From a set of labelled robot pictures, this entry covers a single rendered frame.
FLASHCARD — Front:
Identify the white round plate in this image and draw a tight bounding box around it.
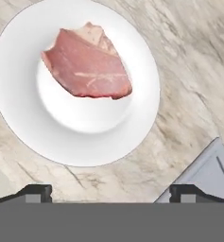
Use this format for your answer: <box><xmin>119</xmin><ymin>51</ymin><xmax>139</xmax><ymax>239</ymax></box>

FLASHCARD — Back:
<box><xmin>0</xmin><ymin>0</ymin><xmax>162</xmax><ymax>167</ymax></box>

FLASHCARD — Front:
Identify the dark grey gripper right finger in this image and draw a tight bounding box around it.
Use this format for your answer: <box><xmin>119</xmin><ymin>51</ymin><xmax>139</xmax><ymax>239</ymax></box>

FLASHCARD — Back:
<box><xmin>168</xmin><ymin>183</ymin><xmax>224</xmax><ymax>204</ymax></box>

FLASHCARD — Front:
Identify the raw pink steak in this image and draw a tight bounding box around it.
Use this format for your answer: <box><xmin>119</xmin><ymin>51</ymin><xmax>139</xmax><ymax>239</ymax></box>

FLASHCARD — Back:
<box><xmin>41</xmin><ymin>21</ymin><xmax>133</xmax><ymax>100</ymax></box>

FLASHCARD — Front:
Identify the grey tray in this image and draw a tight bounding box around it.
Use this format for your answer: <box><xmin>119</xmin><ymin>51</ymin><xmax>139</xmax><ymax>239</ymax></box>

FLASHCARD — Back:
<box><xmin>154</xmin><ymin>136</ymin><xmax>224</xmax><ymax>204</ymax></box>

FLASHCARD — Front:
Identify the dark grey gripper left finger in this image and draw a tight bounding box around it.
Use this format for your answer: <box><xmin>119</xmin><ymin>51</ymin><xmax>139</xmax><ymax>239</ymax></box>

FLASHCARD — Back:
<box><xmin>0</xmin><ymin>183</ymin><xmax>53</xmax><ymax>204</ymax></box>

